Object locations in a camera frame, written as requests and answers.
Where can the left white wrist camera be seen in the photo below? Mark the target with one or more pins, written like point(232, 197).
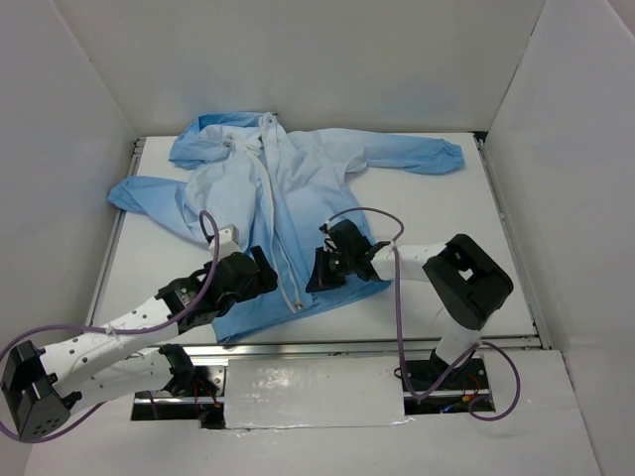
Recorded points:
point(225, 242)

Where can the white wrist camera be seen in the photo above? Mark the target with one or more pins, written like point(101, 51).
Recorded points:
point(324, 229)
point(225, 242)

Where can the light blue hooded jacket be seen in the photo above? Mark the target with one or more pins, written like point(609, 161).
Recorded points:
point(276, 187)

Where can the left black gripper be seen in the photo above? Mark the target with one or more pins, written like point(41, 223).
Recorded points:
point(265, 268)

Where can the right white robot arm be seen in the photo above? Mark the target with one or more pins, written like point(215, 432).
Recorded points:
point(470, 285)

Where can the white foam block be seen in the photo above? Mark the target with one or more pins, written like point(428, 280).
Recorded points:
point(313, 393)

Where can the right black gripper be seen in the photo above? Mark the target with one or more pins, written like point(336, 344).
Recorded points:
point(320, 268)

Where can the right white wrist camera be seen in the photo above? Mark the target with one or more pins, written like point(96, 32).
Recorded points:
point(324, 229)

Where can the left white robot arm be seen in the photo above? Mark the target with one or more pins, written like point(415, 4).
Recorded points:
point(44, 387)

